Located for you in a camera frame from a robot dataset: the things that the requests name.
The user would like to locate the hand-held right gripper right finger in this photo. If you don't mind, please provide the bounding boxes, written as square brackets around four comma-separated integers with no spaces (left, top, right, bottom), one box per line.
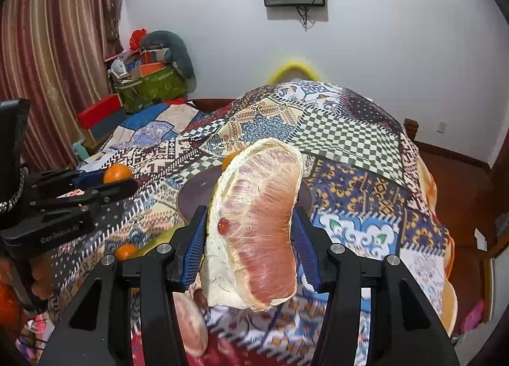
[292,207,464,366]

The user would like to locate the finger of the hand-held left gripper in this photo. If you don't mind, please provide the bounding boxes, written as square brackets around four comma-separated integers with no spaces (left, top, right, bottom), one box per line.
[26,168,108,196]
[30,178,138,218]

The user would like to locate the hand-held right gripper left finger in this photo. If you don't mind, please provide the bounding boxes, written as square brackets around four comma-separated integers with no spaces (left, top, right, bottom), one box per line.
[40,211,209,366]

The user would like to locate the yellow banana half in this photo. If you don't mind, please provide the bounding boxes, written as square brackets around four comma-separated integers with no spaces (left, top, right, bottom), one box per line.
[137,225,185,257]

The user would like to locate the purple plate with wooden rim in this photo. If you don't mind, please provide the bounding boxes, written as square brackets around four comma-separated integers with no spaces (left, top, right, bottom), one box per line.
[177,169,313,227]

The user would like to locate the plastic-wrapped pomelo segment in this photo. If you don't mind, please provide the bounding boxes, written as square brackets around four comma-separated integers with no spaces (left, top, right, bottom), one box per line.
[200,137,305,313]
[173,290,209,359]

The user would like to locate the person's left hand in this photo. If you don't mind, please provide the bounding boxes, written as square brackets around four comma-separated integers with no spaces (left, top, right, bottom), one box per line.
[30,251,54,303]

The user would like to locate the teal plastic item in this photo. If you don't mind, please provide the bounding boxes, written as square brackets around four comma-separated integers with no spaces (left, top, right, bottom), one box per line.
[72,139,90,160]

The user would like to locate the red box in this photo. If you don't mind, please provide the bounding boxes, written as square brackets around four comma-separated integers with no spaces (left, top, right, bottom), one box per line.
[76,94,124,130]

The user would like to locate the green patterned box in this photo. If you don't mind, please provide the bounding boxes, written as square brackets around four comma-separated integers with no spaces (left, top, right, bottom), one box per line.
[115,68,187,112]

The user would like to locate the white plastic item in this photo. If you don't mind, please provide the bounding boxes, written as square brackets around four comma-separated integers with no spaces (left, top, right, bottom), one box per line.
[110,58,128,80]

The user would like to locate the patchwork printed blanket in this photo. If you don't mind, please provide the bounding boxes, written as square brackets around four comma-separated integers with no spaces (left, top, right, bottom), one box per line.
[24,80,458,366]

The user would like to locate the orange box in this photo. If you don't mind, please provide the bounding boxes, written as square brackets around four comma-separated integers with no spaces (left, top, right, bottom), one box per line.
[135,62,164,78]

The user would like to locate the dark wooden headboard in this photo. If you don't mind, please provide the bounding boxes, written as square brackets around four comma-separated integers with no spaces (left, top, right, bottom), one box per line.
[191,99,235,112]

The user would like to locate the orange fleece blanket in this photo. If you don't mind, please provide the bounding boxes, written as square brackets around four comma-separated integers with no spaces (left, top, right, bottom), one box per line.
[414,151,458,335]

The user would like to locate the striped pink curtain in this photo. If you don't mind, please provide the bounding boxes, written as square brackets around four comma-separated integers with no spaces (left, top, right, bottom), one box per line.
[0,0,134,176]

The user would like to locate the grey green cushion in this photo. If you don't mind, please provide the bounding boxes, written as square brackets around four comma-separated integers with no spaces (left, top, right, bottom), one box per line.
[140,31,195,80]

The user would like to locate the pink slipper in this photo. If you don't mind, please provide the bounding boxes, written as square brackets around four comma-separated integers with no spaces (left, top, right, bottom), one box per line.
[461,299,486,335]

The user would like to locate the black cable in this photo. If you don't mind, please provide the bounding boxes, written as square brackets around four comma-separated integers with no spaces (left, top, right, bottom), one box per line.
[296,6,317,29]

